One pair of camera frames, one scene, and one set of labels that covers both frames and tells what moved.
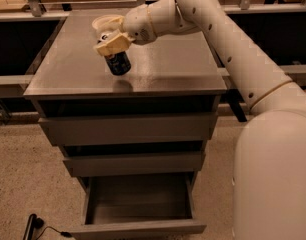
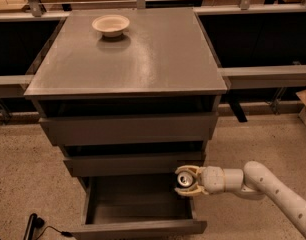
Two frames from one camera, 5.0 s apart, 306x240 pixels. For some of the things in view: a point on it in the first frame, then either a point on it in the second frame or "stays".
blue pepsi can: [119, 63] -> [185, 179]
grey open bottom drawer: [129, 206] stays
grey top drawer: [133, 130] stays
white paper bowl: [108, 22] stays
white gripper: [137, 24] -> [212, 180]
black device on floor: [33, 222] stays
